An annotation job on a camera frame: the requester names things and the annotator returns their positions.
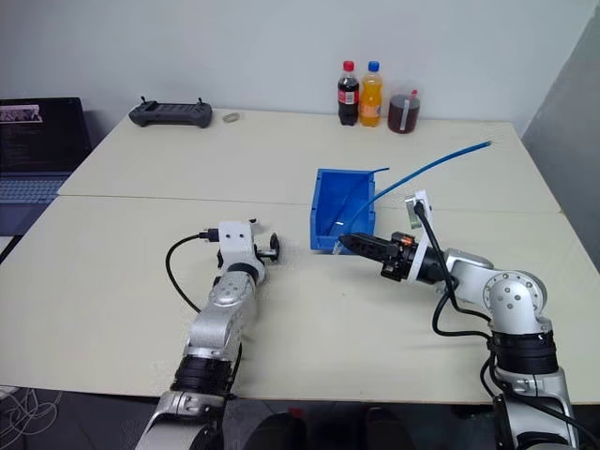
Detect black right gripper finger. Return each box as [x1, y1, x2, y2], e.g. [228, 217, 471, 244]
[337, 236, 396, 269]
[349, 232, 400, 254]

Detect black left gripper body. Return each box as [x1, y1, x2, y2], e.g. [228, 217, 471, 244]
[255, 232, 283, 262]

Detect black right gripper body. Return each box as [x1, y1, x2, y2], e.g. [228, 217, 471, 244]
[379, 231, 419, 283]

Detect long blue cable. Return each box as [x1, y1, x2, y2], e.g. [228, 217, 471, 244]
[327, 140, 493, 236]

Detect blue plastic bin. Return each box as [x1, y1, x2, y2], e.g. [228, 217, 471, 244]
[308, 167, 379, 257]

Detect orange soda bottle blue cap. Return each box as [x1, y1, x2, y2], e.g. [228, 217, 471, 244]
[358, 60, 385, 128]

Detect cola bottle red cap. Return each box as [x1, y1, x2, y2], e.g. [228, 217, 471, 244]
[337, 59, 361, 128]

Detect dark grey handheld controller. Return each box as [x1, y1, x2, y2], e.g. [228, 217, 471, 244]
[127, 96, 214, 129]

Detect dark laptop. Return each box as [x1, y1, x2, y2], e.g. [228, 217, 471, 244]
[0, 97, 94, 236]

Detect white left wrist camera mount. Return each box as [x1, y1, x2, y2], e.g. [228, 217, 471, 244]
[217, 219, 266, 273]

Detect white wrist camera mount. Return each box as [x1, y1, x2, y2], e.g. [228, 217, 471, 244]
[217, 219, 266, 273]
[403, 188, 435, 285]

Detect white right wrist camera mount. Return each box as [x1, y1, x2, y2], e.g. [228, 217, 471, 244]
[403, 188, 435, 285]

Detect short blue cable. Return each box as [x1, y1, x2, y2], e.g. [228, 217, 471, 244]
[327, 164, 391, 232]

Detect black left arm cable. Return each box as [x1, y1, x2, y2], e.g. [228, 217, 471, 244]
[165, 228, 219, 314]

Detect white cables on floor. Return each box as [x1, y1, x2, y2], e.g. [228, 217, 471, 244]
[0, 385, 64, 438]

